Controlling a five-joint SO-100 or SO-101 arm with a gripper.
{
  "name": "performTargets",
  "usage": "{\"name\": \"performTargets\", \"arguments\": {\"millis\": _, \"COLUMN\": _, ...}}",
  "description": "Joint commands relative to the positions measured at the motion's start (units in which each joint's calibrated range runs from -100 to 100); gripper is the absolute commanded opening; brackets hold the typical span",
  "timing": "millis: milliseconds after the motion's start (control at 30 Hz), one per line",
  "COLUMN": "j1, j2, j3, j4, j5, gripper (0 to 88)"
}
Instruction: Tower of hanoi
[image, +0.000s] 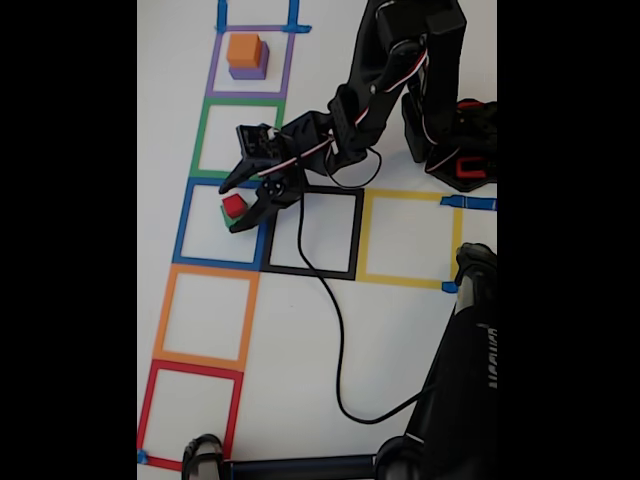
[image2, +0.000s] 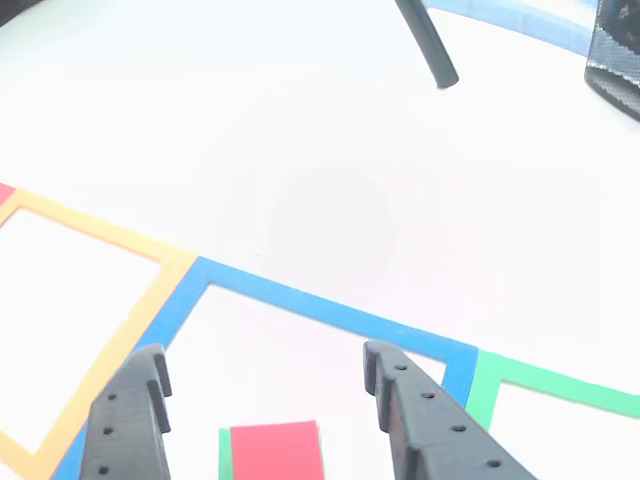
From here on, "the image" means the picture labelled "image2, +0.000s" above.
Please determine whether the green cube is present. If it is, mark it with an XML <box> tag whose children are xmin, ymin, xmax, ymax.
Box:
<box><xmin>218</xmin><ymin>427</ymin><xmax>234</xmax><ymax>480</ymax></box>

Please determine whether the small red cube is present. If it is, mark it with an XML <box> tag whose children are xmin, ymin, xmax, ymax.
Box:
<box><xmin>229</xmin><ymin>419</ymin><xmax>326</xmax><ymax>480</ymax></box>

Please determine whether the dark grey bar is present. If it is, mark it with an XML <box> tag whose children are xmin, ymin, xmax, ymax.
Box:
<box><xmin>394</xmin><ymin>0</ymin><xmax>460</xmax><ymax>90</ymax></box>

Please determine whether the black mesh pen holder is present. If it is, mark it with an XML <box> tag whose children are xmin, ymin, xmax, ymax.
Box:
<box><xmin>583</xmin><ymin>0</ymin><xmax>640</xmax><ymax>122</ymax></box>

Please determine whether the pale blue plastic strip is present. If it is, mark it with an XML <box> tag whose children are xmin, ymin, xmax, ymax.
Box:
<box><xmin>428</xmin><ymin>0</ymin><xmax>597</xmax><ymax>59</ymax></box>

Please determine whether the dark curved object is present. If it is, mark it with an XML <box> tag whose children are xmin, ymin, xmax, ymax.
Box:
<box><xmin>0</xmin><ymin>0</ymin><xmax>46</xmax><ymax>29</ymax></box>

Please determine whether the green square frame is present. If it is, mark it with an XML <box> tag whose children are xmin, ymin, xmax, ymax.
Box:
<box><xmin>464</xmin><ymin>349</ymin><xmax>640</xmax><ymax>432</ymax></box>

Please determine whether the orange square frame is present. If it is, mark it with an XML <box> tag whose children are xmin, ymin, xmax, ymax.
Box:
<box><xmin>0</xmin><ymin>188</ymin><xmax>199</xmax><ymax>480</ymax></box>

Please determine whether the blue square frame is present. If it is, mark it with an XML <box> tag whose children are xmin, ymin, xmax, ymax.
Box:
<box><xmin>49</xmin><ymin>255</ymin><xmax>480</xmax><ymax>480</ymax></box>

